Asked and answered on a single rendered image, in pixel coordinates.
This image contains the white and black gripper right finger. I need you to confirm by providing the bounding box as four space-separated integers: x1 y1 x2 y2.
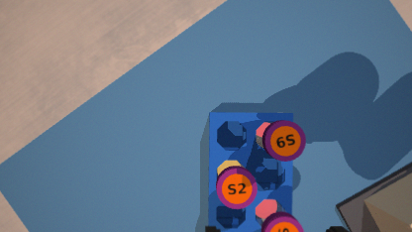
326 226 349 232

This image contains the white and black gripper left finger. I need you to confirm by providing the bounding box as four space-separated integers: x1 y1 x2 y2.
205 226 221 232

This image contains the blue bench mat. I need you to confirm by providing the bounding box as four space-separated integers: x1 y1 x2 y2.
0 0 412 232

